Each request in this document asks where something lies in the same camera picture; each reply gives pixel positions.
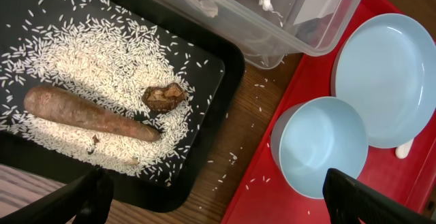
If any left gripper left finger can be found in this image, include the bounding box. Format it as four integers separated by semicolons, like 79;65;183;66
0;167;115;224

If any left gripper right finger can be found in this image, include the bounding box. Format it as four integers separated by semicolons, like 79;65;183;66
323;168;435;224

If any light blue rice bowl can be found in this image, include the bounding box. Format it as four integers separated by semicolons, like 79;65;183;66
270;97;369;199

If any brown sweet potato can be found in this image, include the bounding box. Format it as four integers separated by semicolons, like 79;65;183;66
23;85;160;142

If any dark mushroom scrap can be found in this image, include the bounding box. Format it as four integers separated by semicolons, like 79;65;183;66
141;82;186;113

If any large light blue plate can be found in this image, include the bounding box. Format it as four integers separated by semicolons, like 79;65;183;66
332;13;435;148

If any white rice pile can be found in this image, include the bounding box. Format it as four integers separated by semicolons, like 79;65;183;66
1;0;204;186

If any black food waste tray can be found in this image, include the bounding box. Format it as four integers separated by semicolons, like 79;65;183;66
1;0;245;212

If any clear plastic waste bin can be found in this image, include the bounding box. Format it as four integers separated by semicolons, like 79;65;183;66
155;0;361;69

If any white plastic spoon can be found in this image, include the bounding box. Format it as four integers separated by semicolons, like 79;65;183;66
395;139;414;159

